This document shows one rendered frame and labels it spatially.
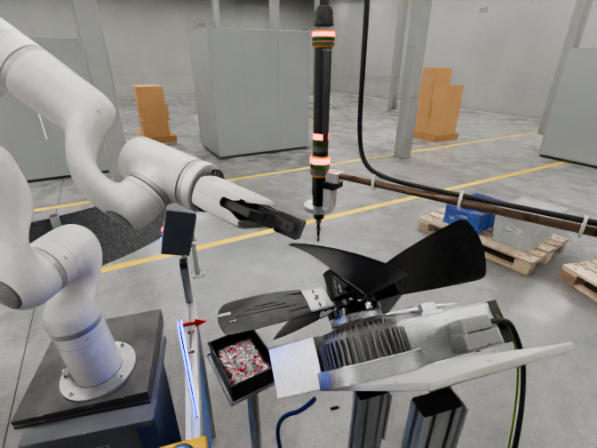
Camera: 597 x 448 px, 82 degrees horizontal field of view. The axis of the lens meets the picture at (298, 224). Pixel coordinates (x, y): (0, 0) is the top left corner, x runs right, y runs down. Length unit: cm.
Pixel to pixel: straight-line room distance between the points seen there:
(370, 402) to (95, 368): 74
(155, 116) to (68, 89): 813
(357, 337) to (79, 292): 68
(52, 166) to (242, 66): 359
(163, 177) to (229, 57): 635
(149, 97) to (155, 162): 814
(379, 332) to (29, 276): 76
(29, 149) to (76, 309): 589
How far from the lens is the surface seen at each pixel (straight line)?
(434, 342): 101
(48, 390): 122
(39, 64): 70
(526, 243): 379
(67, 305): 100
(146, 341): 120
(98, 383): 113
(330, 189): 75
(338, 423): 215
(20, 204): 89
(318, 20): 74
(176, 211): 138
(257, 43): 708
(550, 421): 254
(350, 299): 93
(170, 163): 59
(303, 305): 91
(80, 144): 62
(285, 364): 103
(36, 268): 89
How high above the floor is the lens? 176
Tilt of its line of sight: 25 degrees down
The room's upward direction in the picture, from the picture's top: straight up
